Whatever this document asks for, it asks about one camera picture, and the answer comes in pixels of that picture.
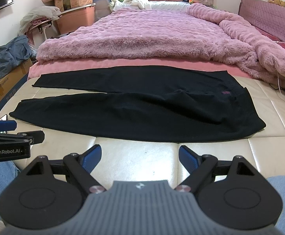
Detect yellow plush toy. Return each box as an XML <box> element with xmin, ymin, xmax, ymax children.
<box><xmin>268</xmin><ymin>0</ymin><xmax>285</xmax><ymax>7</ymax></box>

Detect blue denim clothes pile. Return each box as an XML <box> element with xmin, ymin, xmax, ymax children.
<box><xmin>0</xmin><ymin>35</ymin><xmax>37</xmax><ymax>79</ymax></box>

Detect white cloth on chair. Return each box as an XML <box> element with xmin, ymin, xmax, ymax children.
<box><xmin>18</xmin><ymin>6</ymin><xmax>61</xmax><ymax>36</ymax></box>

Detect black pants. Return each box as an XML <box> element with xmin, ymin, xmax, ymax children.
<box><xmin>11</xmin><ymin>66</ymin><xmax>266</xmax><ymax>143</ymax></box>

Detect fluffy pink blanket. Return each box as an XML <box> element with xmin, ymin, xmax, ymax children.
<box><xmin>37</xmin><ymin>4</ymin><xmax>285</xmax><ymax>87</ymax></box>

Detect pink plastic storage bin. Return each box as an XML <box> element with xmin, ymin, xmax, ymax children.
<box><xmin>56</xmin><ymin>3</ymin><xmax>96</xmax><ymax>34</ymax></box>

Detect white clothes on bed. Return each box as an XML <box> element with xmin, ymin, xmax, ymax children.
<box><xmin>113</xmin><ymin>0</ymin><xmax>155</xmax><ymax>11</ymax></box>

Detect pink bed sheet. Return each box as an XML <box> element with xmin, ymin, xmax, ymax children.
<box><xmin>28</xmin><ymin>58</ymin><xmax>251</xmax><ymax>79</ymax></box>

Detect purple quilted headboard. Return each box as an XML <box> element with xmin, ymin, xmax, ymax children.
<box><xmin>239</xmin><ymin>0</ymin><xmax>285</xmax><ymax>47</ymax></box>

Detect cardboard box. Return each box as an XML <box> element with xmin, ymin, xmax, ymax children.
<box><xmin>0</xmin><ymin>58</ymin><xmax>33</xmax><ymax>110</ymax></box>

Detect blue striped bag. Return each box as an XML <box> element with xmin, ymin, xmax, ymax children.
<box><xmin>92</xmin><ymin>0</ymin><xmax>112</xmax><ymax>21</ymax></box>

